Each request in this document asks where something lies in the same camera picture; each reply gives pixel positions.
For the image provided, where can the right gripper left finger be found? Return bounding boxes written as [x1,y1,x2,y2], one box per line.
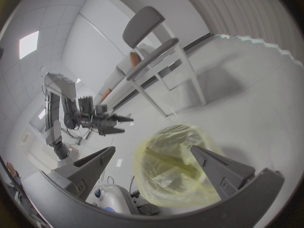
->
[51,146,116,202]

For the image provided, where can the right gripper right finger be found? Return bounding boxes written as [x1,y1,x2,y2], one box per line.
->
[191,145,256,201]

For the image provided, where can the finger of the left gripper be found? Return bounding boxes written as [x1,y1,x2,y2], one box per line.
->
[107,126,126,135]
[115,114,134,123]

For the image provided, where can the yellow plastic bag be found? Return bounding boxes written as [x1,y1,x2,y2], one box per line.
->
[133,123,228,208]

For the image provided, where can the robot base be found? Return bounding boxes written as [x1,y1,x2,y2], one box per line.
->
[91,184,164,216]

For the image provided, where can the white trash bin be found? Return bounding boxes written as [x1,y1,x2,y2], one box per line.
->
[134,125,226,207]

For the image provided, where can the orange pillow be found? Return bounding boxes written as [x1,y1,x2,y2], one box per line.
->
[129,52,141,68]

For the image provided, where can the white chair with grey seat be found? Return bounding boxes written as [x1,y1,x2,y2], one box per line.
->
[122,6,207,118]

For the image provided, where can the ceiling light panel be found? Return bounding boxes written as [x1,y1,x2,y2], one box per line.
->
[19,31,39,59]

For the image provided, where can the white curtain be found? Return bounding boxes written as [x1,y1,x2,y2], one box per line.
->
[176,0,304,68]

